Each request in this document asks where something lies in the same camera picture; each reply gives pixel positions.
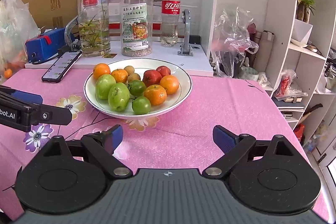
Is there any large green mango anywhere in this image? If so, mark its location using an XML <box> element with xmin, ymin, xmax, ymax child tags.
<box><xmin>108</xmin><ymin>83</ymin><xmax>130</xmax><ymax>112</ymax></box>

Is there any glass vase with plant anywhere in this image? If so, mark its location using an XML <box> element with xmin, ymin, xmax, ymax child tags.
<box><xmin>78</xmin><ymin>0</ymin><xmax>110</xmax><ymax>57</ymax></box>

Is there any orange mandarin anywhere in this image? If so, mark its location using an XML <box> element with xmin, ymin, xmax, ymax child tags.
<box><xmin>93</xmin><ymin>63</ymin><xmax>110</xmax><ymax>81</ymax></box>
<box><xmin>110</xmin><ymin>69</ymin><xmax>129</xmax><ymax>84</ymax></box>
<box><xmin>159</xmin><ymin>75</ymin><xmax>179</xmax><ymax>95</ymax></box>
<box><xmin>143</xmin><ymin>85</ymin><xmax>167</xmax><ymax>106</ymax></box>

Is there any small green tomato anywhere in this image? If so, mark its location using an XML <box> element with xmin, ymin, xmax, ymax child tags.
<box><xmin>131</xmin><ymin>96</ymin><xmax>151</xmax><ymax>115</ymax></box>

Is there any black smartphone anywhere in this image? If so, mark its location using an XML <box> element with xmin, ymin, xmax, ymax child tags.
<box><xmin>42</xmin><ymin>51</ymin><xmax>82</xmax><ymax>83</ymax></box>

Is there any white shelf unit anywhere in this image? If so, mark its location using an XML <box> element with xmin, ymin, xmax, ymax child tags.
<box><xmin>199</xmin><ymin>0</ymin><xmax>335</xmax><ymax>138</ymax></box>

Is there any black power cable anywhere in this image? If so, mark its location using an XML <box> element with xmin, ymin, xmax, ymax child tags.
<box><xmin>34</xmin><ymin>54</ymin><xmax>60</xmax><ymax>65</ymax></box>

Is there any smaller green mango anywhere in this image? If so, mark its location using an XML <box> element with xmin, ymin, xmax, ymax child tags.
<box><xmin>95</xmin><ymin>74</ymin><xmax>116</xmax><ymax>100</ymax></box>

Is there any grey bracket right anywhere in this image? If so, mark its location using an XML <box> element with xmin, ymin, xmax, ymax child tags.
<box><xmin>178</xmin><ymin>9</ymin><xmax>193</xmax><ymax>56</ymax></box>

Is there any white ceramic plate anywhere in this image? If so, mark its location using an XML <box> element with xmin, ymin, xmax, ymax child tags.
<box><xmin>84</xmin><ymin>58</ymin><xmax>193</xmax><ymax>119</ymax></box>

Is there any clear plastic fruit bag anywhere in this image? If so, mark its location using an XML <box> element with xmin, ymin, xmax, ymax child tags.
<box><xmin>1</xmin><ymin>0</ymin><xmax>40</xmax><ymax>83</ymax></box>

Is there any crumpled clear plastic bag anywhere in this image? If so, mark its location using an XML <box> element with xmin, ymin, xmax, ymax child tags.
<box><xmin>211</xmin><ymin>5</ymin><xmax>259</xmax><ymax>78</ymax></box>

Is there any grey bracket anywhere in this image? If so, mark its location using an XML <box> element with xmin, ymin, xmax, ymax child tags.
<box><xmin>58</xmin><ymin>16</ymin><xmax>81</xmax><ymax>57</ymax></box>
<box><xmin>178</xmin><ymin>9</ymin><xmax>193</xmax><ymax>56</ymax></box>

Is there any red tomato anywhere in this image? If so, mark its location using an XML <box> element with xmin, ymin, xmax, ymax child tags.
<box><xmin>142</xmin><ymin>70</ymin><xmax>162</xmax><ymax>87</ymax></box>
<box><xmin>156</xmin><ymin>65</ymin><xmax>171</xmax><ymax>77</ymax></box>

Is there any green tomato with stem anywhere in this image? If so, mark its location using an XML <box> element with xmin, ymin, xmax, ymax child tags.
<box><xmin>128</xmin><ymin>80</ymin><xmax>147</xmax><ymax>97</ymax></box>

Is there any clear jar with label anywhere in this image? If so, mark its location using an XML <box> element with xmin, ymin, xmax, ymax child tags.
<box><xmin>120</xmin><ymin>0</ymin><xmax>154</xmax><ymax>57</ymax></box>

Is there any grey bracket left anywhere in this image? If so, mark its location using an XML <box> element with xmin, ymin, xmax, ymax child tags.
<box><xmin>58</xmin><ymin>16</ymin><xmax>81</xmax><ymax>57</ymax></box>

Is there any cola bottle red cap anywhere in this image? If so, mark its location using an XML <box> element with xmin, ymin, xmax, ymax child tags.
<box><xmin>161</xmin><ymin>0</ymin><xmax>181</xmax><ymax>47</ymax></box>

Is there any blue electric device box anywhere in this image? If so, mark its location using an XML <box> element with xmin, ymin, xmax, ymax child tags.
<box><xmin>25</xmin><ymin>28</ymin><xmax>65</xmax><ymax>63</ymax></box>

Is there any clear bottle red cap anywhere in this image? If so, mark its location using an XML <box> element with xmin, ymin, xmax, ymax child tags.
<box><xmin>83</xmin><ymin>0</ymin><xmax>98</xmax><ymax>6</ymax></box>

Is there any small gold card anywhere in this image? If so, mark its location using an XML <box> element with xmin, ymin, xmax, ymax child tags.
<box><xmin>102</xmin><ymin>53</ymin><xmax>117</xmax><ymax>59</ymax></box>

